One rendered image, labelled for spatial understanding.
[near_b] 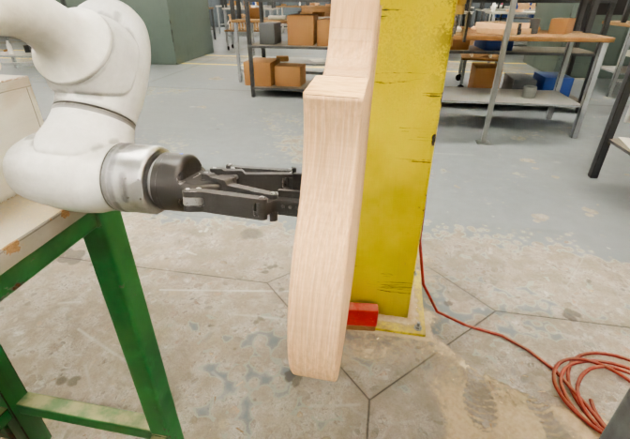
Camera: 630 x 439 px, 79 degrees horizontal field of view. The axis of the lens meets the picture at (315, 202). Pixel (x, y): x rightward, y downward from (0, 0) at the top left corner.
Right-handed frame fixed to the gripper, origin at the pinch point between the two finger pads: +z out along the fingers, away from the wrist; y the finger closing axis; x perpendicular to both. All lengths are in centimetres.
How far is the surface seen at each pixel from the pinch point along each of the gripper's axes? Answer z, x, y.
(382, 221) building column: 10, -38, -90
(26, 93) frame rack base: -50, 9, -11
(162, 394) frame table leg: -40, -62, -22
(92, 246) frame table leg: -43.8, -18.1, -12.3
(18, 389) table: -86, -73, -24
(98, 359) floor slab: -91, -93, -58
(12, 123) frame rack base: -50, 5, -8
